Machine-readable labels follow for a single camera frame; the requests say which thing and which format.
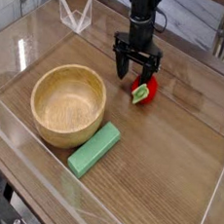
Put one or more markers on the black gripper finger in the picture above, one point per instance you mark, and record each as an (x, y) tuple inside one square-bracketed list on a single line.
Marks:
[(122, 62), (146, 74)]

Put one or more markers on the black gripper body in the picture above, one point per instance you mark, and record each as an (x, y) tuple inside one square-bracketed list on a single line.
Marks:
[(138, 43)]

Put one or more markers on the red plush fruit green stem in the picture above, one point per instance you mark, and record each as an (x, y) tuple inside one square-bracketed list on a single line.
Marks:
[(143, 93)]

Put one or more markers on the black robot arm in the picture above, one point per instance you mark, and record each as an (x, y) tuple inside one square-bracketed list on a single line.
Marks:
[(143, 10)]

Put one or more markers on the wooden bowl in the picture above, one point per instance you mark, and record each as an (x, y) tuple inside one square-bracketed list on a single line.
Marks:
[(67, 105)]

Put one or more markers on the green rectangular block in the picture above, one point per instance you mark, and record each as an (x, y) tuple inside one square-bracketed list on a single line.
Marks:
[(89, 153)]

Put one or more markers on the clear acrylic tray wall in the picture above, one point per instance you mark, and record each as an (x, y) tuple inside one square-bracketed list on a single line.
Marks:
[(42, 182)]

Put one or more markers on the black table frame bracket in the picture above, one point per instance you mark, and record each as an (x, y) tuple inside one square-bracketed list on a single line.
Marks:
[(7, 213)]

